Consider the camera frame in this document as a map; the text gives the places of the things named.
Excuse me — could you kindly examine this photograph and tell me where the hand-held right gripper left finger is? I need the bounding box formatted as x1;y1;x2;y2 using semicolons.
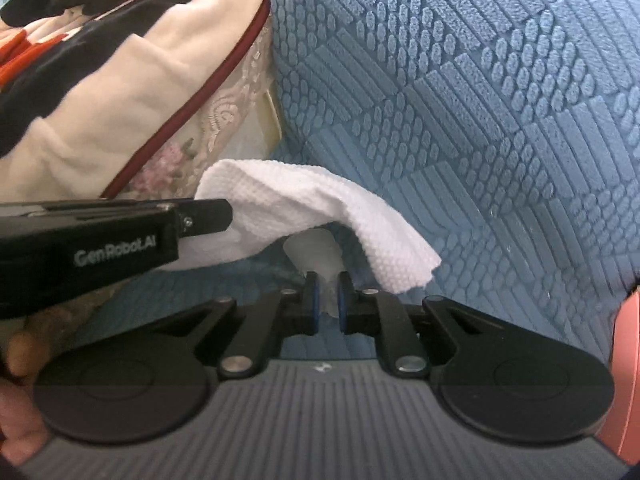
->
150;270;323;377

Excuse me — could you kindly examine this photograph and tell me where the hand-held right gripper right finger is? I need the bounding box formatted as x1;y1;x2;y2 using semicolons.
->
336;271;506;378

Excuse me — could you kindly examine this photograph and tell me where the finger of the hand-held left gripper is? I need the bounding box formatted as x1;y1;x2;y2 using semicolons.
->
177;198;234;239

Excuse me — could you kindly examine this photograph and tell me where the clear plastic wrapper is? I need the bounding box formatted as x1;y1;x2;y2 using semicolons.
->
282;229;348;317

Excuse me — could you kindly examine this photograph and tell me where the white paper tissue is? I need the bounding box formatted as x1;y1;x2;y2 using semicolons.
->
162;159;442;295

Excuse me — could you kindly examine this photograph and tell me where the pink cardboard box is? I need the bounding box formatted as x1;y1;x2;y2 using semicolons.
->
597;287;640;466

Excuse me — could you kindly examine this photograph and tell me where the person's left hand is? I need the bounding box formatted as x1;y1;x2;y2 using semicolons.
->
0;304;97;468

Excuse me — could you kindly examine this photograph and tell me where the floral lace cloth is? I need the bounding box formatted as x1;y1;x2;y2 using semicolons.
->
107;10;281;201

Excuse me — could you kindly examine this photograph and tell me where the red black white striped blanket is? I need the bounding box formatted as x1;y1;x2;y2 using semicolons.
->
0;0;271;206

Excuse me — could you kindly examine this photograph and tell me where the blue textured sofa cover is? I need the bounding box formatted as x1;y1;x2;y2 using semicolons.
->
75;0;640;361

